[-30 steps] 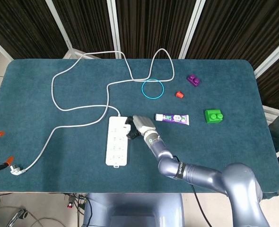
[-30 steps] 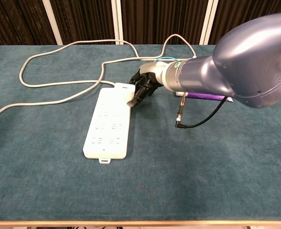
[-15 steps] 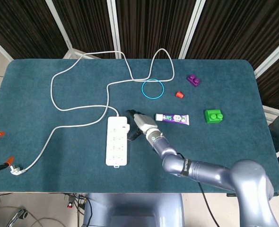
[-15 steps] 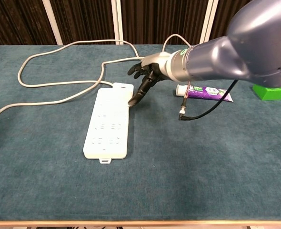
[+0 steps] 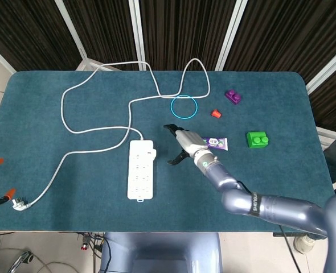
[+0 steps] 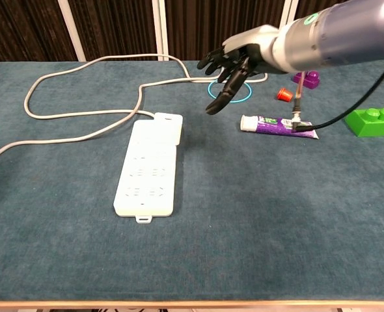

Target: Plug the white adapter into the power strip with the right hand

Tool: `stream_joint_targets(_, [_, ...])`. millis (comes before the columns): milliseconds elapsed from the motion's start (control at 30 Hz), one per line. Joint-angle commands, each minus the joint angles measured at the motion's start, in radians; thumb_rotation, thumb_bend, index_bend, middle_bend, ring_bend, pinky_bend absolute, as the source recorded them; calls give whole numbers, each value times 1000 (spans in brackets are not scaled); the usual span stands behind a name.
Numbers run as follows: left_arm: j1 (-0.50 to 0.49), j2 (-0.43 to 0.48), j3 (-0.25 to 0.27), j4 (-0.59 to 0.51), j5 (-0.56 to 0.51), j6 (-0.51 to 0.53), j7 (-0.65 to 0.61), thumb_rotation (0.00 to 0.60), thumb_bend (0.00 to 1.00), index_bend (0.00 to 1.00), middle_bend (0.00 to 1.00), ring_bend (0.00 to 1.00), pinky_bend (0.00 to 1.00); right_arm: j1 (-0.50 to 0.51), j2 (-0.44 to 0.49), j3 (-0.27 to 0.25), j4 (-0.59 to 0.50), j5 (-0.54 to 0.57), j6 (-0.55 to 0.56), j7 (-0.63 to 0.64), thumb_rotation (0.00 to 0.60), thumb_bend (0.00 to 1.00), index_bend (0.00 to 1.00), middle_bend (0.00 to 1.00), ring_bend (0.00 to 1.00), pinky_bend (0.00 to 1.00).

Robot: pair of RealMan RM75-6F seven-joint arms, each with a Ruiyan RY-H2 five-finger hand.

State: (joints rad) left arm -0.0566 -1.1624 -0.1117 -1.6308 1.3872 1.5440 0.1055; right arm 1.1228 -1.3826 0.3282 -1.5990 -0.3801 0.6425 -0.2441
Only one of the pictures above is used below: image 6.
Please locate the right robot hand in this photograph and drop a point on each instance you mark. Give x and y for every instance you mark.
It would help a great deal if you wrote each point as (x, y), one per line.
(254, 45)

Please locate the white power adapter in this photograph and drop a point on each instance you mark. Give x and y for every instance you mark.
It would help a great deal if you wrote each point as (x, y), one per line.
(169, 128)

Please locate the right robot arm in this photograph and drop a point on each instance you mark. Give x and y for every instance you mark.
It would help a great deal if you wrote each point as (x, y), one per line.
(341, 32)

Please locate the white power strip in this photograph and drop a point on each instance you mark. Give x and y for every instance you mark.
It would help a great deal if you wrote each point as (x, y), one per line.
(146, 169)

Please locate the small orange cap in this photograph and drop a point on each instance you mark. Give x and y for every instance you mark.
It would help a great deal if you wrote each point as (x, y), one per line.
(284, 95)

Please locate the purple building block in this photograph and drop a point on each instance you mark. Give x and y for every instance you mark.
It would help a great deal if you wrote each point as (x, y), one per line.
(310, 81)

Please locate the purple toothpaste tube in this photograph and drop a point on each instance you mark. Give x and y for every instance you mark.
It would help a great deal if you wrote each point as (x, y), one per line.
(267, 126)

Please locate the green building block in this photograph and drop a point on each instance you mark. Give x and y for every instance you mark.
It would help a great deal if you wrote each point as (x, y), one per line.
(367, 125)

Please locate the teal table mat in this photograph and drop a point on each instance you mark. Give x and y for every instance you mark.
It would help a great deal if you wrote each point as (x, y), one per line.
(211, 243)

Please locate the white partition frame post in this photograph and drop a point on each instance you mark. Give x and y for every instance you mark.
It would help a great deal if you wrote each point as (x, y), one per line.
(289, 9)
(71, 29)
(159, 29)

